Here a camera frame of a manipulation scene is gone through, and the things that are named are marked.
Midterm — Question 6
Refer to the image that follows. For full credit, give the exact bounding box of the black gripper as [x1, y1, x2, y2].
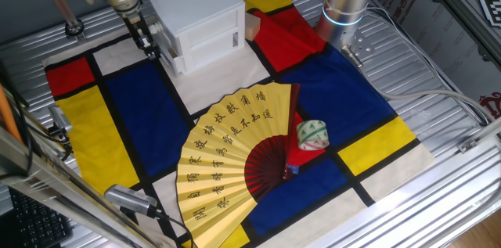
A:
[124, 9, 162, 60]

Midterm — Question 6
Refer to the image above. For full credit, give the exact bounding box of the white plastic drawer cabinet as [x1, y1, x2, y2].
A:
[150, 0, 247, 76]

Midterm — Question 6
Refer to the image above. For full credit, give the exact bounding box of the colour block tablecloth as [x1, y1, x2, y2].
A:
[42, 0, 436, 248]

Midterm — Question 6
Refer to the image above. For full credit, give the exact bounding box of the tan wooden block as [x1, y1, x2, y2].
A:
[244, 13, 262, 41]

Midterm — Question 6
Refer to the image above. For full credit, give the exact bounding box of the yellow paper folding fan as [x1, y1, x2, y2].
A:
[175, 82, 301, 248]

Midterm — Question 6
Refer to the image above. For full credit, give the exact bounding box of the orange rod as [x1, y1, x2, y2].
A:
[0, 83, 23, 143]

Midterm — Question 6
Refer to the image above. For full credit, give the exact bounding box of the green printed tape roll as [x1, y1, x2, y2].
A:
[296, 119, 330, 152]

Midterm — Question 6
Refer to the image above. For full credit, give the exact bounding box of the black keyboard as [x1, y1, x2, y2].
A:
[7, 187, 74, 248]

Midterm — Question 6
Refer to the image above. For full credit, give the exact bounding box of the printed dark panel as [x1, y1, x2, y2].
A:
[369, 0, 501, 120]

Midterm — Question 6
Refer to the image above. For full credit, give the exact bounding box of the black white fiducial marker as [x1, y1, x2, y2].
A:
[479, 0, 501, 28]

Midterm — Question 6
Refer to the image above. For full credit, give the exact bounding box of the grey mounted camera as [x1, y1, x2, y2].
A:
[47, 104, 74, 136]

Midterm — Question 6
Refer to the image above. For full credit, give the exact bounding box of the aluminium frame bar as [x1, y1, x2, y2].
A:
[0, 126, 169, 248]

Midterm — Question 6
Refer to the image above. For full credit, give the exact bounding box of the black camera cable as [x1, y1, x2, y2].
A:
[154, 209, 196, 248]

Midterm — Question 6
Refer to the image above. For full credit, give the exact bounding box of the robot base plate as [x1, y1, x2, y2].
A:
[339, 24, 377, 70]

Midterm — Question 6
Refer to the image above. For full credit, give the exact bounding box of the grey hose cable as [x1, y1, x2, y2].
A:
[341, 44, 501, 124]

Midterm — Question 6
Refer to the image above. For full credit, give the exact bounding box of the metal bracket with rail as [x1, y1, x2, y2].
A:
[456, 117, 501, 154]

